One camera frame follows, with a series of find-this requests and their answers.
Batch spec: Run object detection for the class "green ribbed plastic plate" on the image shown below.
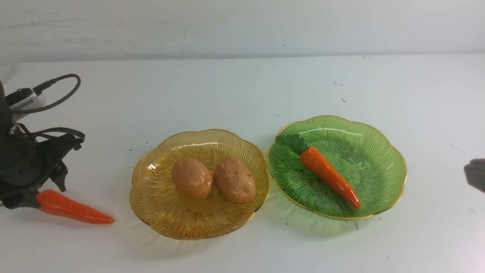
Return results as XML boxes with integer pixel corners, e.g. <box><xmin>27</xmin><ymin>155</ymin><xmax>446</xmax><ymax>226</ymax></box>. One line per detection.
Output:
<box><xmin>268</xmin><ymin>115</ymin><xmax>407</xmax><ymax>221</ymax></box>

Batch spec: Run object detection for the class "brown toy potato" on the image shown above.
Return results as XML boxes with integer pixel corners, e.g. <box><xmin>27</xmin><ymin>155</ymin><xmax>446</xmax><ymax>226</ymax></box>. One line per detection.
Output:
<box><xmin>214</xmin><ymin>157</ymin><xmax>256</xmax><ymax>205</ymax></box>

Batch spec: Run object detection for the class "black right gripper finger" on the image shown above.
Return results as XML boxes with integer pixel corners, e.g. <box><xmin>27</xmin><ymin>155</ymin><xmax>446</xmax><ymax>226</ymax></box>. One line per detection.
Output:
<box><xmin>464</xmin><ymin>158</ymin><xmax>485</xmax><ymax>193</ymax></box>

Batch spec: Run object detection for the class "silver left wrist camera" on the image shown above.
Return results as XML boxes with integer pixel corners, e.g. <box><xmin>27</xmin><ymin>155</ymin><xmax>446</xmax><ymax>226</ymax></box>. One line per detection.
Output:
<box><xmin>6</xmin><ymin>88</ymin><xmax>47</xmax><ymax>111</ymax></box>

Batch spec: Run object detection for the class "orange-brown toy potato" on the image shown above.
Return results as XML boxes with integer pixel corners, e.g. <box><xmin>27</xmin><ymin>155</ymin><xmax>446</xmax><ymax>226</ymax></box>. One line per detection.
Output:
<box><xmin>171</xmin><ymin>158</ymin><xmax>214</xmax><ymax>200</ymax></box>

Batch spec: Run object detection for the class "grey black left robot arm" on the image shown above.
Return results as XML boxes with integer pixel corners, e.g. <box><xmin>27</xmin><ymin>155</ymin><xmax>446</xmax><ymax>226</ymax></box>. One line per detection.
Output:
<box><xmin>0</xmin><ymin>73</ymin><xmax>85</xmax><ymax>209</ymax></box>

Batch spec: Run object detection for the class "amber ribbed plastic plate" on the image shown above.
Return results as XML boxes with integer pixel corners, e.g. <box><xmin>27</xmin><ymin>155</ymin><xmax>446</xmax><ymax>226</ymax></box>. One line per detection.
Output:
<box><xmin>130</xmin><ymin>129</ymin><xmax>271</xmax><ymax>240</ymax></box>

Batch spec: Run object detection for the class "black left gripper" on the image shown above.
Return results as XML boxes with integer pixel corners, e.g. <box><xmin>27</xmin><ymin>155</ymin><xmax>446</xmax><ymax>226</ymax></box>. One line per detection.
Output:
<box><xmin>1</xmin><ymin>129</ymin><xmax>84</xmax><ymax>210</ymax></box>

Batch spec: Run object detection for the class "orange toy carrot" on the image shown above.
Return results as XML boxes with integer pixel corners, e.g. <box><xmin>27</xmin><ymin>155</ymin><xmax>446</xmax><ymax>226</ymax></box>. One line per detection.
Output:
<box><xmin>275</xmin><ymin>134</ymin><xmax>361</xmax><ymax>210</ymax></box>
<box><xmin>36</xmin><ymin>190</ymin><xmax>115</xmax><ymax>225</ymax></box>

